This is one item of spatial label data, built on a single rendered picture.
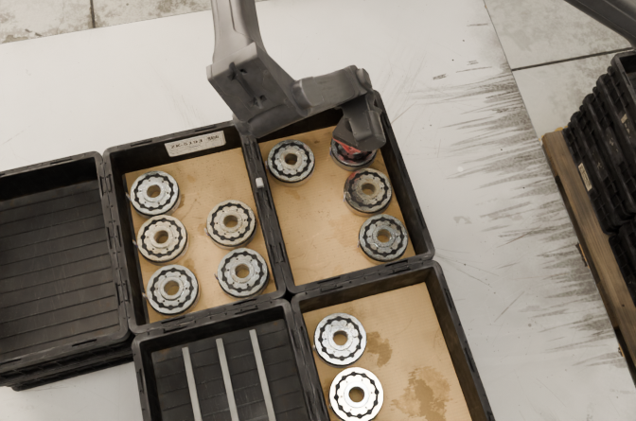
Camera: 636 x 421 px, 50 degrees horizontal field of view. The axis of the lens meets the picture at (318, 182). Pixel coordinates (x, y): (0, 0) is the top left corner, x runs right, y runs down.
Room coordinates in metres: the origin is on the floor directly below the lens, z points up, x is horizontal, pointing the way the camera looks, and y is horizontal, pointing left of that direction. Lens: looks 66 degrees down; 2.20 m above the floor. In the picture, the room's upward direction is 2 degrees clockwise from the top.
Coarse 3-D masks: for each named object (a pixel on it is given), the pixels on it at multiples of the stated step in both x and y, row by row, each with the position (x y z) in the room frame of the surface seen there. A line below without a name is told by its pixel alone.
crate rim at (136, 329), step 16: (208, 128) 0.69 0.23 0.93; (224, 128) 0.69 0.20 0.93; (128, 144) 0.64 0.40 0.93; (144, 144) 0.64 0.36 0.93; (112, 176) 0.57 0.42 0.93; (256, 176) 0.58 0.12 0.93; (112, 192) 0.54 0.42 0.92; (256, 192) 0.54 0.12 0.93; (112, 208) 0.50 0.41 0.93; (272, 240) 0.44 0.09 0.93; (272, 256) 0.41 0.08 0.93; (128, 272) 0.37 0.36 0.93; (128, 288) 0.34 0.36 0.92; (128, 304) 0.31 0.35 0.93; (224, 304) 0.31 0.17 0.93; (240, 304) 0.31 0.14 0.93; (128, 320) 0.28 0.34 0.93; (176, 320) 0.28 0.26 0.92; (192, 320) 0.28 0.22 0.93
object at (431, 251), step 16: (384, 112) 0.74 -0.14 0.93; (384, 128) 0.70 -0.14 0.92; (256, 144) 0.65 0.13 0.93; (256, 160) 0.61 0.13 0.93; (400, 160) 0.63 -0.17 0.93; (272, 208) 0.51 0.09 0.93; (416, 208) 0.52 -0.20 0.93; (272, 224) 0.47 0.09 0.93; (432, 240) 0.45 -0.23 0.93; (416, 256) 0.42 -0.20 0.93; (432, 256) 0.42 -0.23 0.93; (288, 272) 0.38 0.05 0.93; (352, 272) 0.38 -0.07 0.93; (368, 272) 0.38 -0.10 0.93; (288, 288) 0.35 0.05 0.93; (304, 288) 0.35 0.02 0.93
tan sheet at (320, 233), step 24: (264, 144) 0.70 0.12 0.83; (312, 144) 0.71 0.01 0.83; (336, 168) 0.65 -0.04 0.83; (384, 168) 0.65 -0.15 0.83; (288, 192) 0.59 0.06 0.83; (312, 192) 0.59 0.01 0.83; (336, 192) 0.59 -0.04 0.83; (288, 216) 0.53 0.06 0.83; (312, 216) 0.54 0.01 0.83; (336, 216) 0.54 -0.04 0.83; (360, 216) 0.54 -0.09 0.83; (288, 240) 0.48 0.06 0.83; (312, 240) 0.48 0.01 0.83; (336, 240) 0.48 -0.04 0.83; (384, 240) 0.49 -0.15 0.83; (408, 240) 0.49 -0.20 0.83; (312, 264) 0.43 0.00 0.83; (336, 264) 0.43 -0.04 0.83; (360, 264) 0.43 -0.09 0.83
